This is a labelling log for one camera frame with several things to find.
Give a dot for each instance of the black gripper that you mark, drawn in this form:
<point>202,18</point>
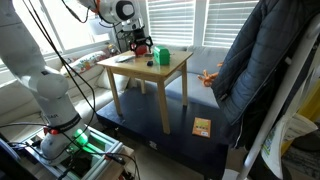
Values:
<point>138,31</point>

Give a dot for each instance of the small dark toy car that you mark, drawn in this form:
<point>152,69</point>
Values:
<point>150,63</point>

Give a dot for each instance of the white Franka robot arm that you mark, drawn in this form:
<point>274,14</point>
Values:
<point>50,86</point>

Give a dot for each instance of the orange plush toy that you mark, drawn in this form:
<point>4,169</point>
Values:
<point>208,78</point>

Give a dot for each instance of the white paper sheet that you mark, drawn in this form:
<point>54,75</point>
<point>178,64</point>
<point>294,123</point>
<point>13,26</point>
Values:
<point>124,59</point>

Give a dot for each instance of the green plastic box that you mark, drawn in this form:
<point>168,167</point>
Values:
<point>161,55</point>

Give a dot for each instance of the light wooden side table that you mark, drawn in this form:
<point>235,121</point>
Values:
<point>146,70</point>

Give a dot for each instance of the wide white window blind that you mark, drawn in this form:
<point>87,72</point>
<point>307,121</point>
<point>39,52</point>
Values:
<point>171,21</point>

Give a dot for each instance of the white cushion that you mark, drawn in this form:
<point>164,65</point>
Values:
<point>105,81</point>

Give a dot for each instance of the floral patterned cushion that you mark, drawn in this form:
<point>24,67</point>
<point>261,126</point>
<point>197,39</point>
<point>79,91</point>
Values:
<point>83,64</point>

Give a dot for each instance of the grey sofa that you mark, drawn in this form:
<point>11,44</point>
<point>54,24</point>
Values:
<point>196,90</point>

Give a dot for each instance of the black platform mat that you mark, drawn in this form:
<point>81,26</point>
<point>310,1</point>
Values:
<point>180,133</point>

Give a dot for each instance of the orange booklet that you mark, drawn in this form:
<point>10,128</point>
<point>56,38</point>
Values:
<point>201,127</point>

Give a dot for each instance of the dark blue quilted jacket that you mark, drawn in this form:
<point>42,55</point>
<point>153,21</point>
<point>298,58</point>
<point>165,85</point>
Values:
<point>260,60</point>

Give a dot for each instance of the white coat stand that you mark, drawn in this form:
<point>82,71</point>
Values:
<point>280,96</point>

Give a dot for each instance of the white bag with green print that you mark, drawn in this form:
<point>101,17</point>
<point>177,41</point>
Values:
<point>286,140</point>

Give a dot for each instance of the black case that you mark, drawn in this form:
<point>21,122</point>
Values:
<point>5,160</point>

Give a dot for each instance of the yellow furniture piece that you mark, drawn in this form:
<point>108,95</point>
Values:
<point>311,103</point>

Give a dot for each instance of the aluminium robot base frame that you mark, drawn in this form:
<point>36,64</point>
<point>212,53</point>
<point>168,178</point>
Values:
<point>96,153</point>

